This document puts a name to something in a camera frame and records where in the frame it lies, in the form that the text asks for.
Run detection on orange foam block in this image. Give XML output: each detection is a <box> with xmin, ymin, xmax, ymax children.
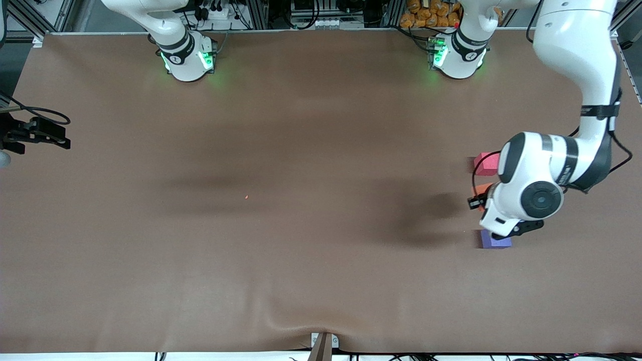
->
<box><xmin>473</xmin><ymin>183</ymin><xmax>496</xmax><ymax>212</ymax></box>

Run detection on purple foam block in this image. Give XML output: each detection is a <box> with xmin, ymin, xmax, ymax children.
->
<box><xmin>480</xmin><ymin>228</ymin><xmax>513</xmax><ymax>250</ymax></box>

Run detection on red foam block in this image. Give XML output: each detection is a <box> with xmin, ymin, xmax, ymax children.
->
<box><xmin>473</xmin><ymin>152</ymin><xmax>501</xmax><ymax>176</ymax></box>

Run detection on green-lit controller box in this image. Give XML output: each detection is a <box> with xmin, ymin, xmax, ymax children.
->
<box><xmin>200</xmin><ymin>38</ymin><xmax>218</xmax><ymax>72</ymax></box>
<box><xmin>427</xmin><ymin>36</ymin><xmax>448</xmax><ymax>71</ymax></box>

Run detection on pile of orange bags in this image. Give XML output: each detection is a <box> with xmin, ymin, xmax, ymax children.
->
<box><xmin>400</xmin><ymin>0</ymin><xmax>460</xmax><ymax>29</ymax></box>

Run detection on white power strip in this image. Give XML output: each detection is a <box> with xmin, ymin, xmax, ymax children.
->
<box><xmin>200</xmin><ymin>4</ymin><xmax>236</xmax><ymax>22</ymax></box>

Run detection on grey table clamp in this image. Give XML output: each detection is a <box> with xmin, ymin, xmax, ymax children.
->
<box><xmin>310</xmin><ymin>332</ymin><xmax>340</xmax><ymax>361</ymax></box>

